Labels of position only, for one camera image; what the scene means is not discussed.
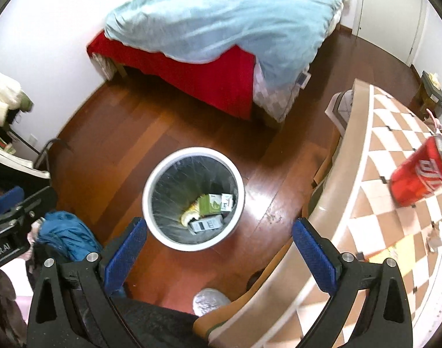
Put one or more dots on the black trash bag liner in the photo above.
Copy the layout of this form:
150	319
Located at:
182	184

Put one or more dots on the white blue small box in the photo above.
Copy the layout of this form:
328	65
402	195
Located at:
206	224

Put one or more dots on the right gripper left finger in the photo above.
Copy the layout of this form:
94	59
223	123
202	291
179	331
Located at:
72	304

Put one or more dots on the pink bag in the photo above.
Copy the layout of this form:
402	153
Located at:
433	123

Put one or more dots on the green carton box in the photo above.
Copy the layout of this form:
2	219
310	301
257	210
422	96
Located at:
210	204

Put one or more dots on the small dark stool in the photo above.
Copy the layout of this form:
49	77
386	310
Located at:
427	97

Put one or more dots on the white round trash bin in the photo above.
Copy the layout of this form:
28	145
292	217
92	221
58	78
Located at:
161	167

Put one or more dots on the light blue duvet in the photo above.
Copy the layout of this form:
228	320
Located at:
283	35

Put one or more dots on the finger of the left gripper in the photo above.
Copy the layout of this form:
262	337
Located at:
10	199

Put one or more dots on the checkered mattress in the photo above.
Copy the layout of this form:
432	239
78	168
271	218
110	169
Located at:
278	103

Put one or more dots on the yellow banana peel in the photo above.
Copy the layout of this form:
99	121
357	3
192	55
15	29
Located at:
191	214

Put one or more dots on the dark round table foot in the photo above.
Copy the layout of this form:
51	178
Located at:
253	278

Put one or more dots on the red cola can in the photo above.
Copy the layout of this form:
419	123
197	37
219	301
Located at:
419	175

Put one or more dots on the wooden bed leg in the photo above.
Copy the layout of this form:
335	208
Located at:
121	70

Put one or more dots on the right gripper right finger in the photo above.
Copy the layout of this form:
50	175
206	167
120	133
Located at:
384	320

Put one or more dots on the crumpled paper scrap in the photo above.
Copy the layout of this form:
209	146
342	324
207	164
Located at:
434	240

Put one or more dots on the checkered tablecloth table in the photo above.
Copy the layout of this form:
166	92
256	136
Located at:
356	212

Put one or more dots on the blue jacket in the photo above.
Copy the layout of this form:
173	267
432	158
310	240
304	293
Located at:
68	235

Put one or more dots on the black trouser leg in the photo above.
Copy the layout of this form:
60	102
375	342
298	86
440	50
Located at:
155	326

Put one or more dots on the red bed sheet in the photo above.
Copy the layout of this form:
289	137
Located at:
225	83

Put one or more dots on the white door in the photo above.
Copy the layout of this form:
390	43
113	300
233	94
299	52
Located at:
395	26

